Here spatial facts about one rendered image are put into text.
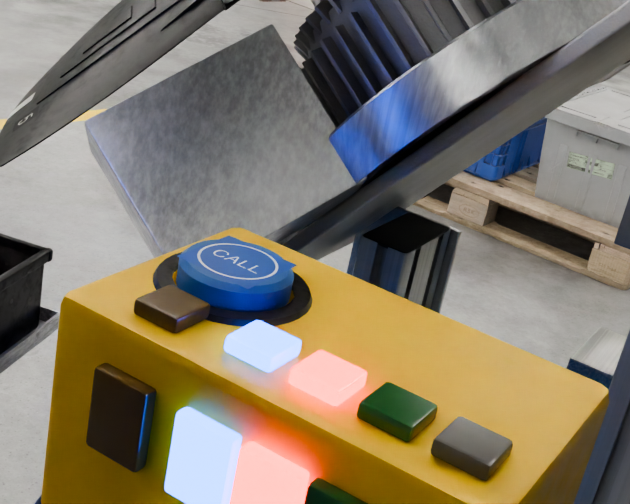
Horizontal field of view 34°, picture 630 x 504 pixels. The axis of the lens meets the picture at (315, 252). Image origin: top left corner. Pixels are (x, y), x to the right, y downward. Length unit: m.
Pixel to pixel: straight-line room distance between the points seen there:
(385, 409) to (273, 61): 0.47
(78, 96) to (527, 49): 0.37
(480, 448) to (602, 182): 3.24
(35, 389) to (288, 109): 1.62
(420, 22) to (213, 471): 0.45
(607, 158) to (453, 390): 3.18
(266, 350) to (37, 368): 2.04
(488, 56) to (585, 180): 2.88
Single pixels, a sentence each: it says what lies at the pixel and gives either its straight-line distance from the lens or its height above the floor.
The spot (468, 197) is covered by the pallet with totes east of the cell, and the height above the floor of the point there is 0.10.
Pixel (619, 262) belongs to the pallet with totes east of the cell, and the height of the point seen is 0.09.
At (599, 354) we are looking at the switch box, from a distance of 0.94.
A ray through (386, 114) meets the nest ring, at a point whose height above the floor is 1.05.
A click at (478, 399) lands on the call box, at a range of 0.32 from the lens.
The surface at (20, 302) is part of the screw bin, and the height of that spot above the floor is 0.85.
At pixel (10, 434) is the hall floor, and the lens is 2.14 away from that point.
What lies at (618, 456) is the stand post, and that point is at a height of 0.81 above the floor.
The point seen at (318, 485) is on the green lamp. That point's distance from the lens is 0.29.
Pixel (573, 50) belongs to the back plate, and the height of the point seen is 1.12.
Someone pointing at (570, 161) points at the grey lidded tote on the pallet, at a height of 0.31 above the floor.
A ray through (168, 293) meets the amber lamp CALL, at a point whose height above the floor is 1.08.
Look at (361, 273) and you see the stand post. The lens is 0.87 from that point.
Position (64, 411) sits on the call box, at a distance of 0.36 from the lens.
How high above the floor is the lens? 1.23
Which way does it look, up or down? 23 degrees down
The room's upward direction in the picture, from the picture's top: 12 degrees clockwise
